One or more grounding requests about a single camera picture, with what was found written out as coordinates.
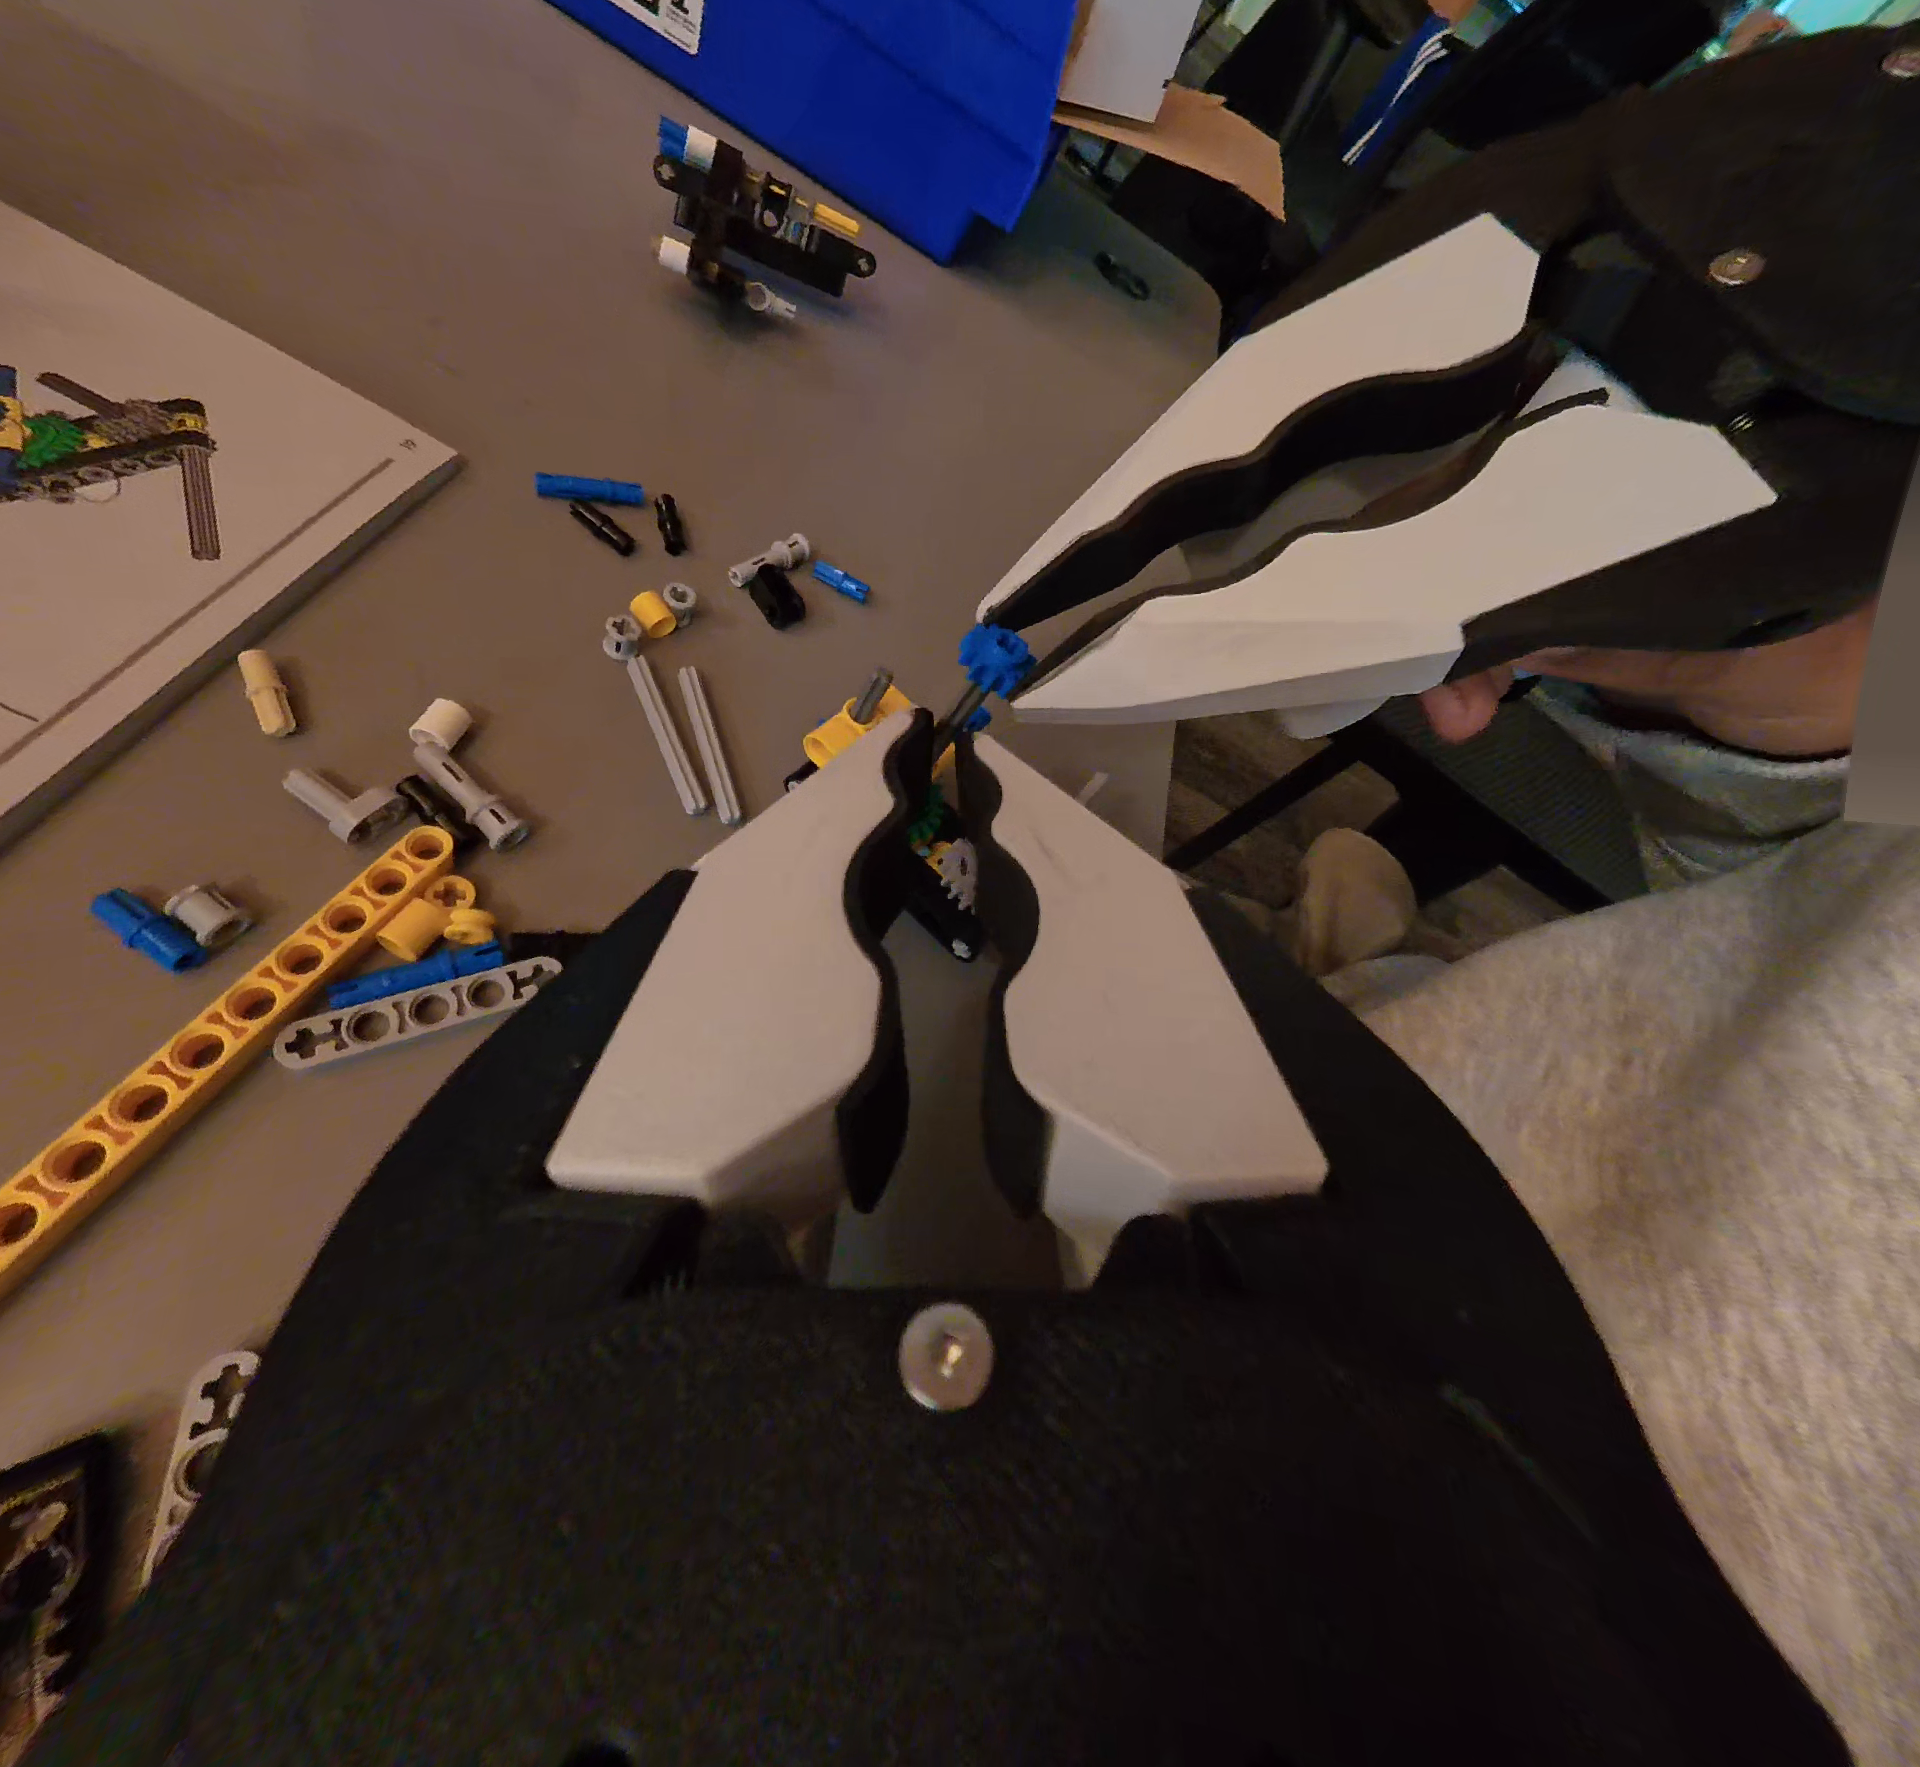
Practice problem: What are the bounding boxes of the blue lego connector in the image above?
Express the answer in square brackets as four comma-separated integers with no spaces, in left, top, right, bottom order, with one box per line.
[90,886,207,972]

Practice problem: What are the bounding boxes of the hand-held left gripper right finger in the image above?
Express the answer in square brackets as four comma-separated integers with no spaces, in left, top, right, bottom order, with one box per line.
[954,733,1332,1221]

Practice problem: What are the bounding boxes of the long grey lego axle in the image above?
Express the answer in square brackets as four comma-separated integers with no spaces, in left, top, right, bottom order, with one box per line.
[622,653,711,817]
[678,664,744,827]

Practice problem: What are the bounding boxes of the person's right forearm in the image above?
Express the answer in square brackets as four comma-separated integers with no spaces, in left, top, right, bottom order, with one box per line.
[1546,694,1863,899]

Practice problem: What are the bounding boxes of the lego instruction booklet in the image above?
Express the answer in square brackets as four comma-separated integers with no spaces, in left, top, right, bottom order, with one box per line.
[0,200,464,854]

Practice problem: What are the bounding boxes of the grey lego angle connector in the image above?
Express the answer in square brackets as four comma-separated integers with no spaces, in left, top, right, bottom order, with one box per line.
[284,766,404,846]

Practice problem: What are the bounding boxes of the black lego subassembly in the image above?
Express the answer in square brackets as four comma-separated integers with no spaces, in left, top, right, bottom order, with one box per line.
[651,116,880,321]

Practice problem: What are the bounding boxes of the white grey lego connector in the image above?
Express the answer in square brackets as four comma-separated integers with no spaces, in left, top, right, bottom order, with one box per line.
[407,696,531,851]

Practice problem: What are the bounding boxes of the long yellow lego beam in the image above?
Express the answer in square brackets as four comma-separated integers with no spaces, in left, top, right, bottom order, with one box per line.
[0,825,457,1296]

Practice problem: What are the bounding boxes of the blue plastic bin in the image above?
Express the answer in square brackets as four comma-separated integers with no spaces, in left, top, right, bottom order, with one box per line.
[322,0,1086,266]

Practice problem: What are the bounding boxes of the light grey thin lego liftarm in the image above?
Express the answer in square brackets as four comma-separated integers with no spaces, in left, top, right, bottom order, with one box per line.
[143,1347,265,1590]
[274,954,565,1075]

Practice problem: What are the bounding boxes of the yellow lego connector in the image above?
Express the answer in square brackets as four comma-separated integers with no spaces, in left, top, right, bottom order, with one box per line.
[374,873,501,962]

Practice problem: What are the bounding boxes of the yellow lego gear assembly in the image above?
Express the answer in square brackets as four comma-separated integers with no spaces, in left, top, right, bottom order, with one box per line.
[788,664,1000,972]

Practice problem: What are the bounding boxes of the black chair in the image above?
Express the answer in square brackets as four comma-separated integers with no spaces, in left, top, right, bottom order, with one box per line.
[1079,0,1517,344]

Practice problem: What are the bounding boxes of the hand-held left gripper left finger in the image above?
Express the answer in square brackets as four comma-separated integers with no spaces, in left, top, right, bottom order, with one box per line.
[543,709,939,1218]

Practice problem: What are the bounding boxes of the blue thin lego liftarm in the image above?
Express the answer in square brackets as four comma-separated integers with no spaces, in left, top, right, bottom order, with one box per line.
[329,938,508,1011]

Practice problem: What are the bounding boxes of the black lego liftarm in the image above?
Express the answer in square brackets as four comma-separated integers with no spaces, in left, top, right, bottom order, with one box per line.
[0,1433,118,1742]

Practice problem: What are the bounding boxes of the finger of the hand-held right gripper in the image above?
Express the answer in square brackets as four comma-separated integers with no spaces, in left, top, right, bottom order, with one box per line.
[1007,391,1780,741]
[975,214,1547,629]

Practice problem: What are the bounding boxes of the person's right hand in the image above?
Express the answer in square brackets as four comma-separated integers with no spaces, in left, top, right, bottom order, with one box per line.
[1421,612,1855,761]

